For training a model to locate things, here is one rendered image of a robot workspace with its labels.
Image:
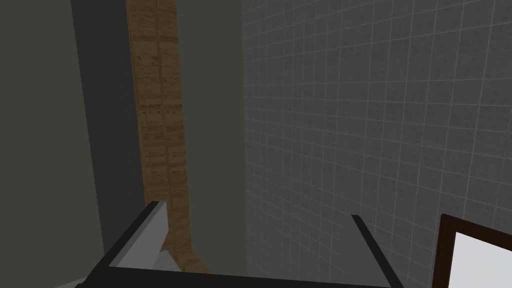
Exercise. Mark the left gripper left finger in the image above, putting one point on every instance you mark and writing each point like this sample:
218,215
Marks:
144,240

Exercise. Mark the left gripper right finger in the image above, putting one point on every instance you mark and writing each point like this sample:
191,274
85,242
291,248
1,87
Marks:
372,250

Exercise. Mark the dark framed window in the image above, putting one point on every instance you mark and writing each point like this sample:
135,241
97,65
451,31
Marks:
476,256

